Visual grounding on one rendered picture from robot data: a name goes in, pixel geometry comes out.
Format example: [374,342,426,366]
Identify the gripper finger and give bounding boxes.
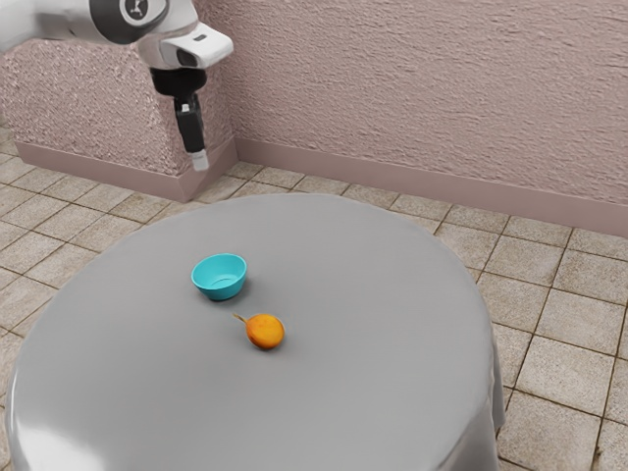
[173,92,210,173]

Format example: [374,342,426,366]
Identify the teal bowl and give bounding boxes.
[190,252,248,302]

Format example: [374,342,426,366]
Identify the orange fruit with stem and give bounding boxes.
[232,312,286,351]

